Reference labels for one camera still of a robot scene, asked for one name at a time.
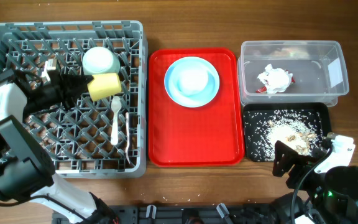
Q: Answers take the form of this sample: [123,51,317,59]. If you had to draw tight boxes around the yellow plastic cup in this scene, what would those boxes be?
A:
[87,73,122,101]

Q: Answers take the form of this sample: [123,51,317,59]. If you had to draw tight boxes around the mint green bowl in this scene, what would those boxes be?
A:
[82,47,121,75]

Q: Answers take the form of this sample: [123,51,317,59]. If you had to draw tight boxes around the rice and food scraps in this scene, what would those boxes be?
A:
[244,110,323,162]

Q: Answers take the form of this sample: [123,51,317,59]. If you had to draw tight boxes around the white plastic spoon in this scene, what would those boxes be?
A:
[111,96,122,146]

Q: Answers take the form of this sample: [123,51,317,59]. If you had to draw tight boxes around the white plastic fork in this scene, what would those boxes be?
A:
[125,112,131,164]

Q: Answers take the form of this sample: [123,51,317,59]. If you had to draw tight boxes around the red snack wrapper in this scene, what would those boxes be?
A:
[255,70,295,94]

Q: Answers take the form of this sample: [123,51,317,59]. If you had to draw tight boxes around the white napkin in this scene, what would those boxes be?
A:
[256,63,293,95]

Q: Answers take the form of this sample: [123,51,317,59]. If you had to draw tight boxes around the light blue plate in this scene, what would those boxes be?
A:
[164,57,220,108]

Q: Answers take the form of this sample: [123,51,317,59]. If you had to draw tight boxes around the light blue bowl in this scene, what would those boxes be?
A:
[168,60,209,96]

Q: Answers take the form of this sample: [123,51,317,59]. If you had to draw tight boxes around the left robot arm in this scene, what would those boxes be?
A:
[0,69,121,223]

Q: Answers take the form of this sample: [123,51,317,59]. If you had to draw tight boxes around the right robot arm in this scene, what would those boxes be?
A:
[270,139,358,223]

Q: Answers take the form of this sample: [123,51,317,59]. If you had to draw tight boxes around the grey dishwasher rack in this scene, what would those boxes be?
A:
[0,21,148,179]

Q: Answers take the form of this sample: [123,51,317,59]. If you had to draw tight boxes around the black tray bin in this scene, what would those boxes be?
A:
[243,103,331,157]

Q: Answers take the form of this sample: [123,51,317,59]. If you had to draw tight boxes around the red plastic tray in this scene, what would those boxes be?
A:
[147,47,245,167]

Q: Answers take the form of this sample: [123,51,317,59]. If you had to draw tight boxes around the clear plastic bin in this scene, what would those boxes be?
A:
[237,40,349,106]

